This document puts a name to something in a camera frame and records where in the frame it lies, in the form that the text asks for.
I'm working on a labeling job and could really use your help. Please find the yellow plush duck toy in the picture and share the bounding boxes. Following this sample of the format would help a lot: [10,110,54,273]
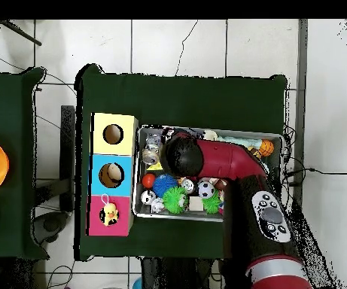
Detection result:
[99,193,120,227]

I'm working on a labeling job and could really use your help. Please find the wooden box with three holes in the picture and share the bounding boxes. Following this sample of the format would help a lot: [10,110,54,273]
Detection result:
[87,112,139,237]

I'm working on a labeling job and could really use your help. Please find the shallow mesh bin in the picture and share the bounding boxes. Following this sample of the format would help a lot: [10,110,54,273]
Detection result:
[132,124,284,224]

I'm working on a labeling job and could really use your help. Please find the blue spiky ball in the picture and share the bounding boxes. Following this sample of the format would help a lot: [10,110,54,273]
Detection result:
[152,173,179,199]

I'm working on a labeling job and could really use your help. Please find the silver drink can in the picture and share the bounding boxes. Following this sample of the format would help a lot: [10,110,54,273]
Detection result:
[181,178,196,194]
[140,190,157,205]

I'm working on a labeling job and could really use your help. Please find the red ball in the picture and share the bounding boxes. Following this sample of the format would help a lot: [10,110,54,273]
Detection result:
[142,173,157,189]

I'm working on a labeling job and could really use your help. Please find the green spiky ball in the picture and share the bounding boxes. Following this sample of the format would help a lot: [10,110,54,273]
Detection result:
[162,186,190,215]

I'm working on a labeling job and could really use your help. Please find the small soccer ball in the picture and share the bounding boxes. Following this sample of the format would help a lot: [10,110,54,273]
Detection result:
[197,181,215,199]

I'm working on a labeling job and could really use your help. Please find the dark green table cloth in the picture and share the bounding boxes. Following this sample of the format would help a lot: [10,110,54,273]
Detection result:
[0,66,50,260]
[74,63,288,262]

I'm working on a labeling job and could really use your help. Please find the mint green cloth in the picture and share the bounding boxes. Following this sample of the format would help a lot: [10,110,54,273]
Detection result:
[218,135,263,149]

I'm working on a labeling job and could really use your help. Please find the small orange basketball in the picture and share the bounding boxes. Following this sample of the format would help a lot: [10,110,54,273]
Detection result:
[259,138,275,157]

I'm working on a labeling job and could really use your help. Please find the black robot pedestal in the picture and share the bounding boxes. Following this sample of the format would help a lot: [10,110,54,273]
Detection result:
[140,257,222,289]

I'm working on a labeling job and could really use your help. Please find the black power cable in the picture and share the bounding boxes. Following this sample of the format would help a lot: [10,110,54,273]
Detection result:
[284,167,347,186]

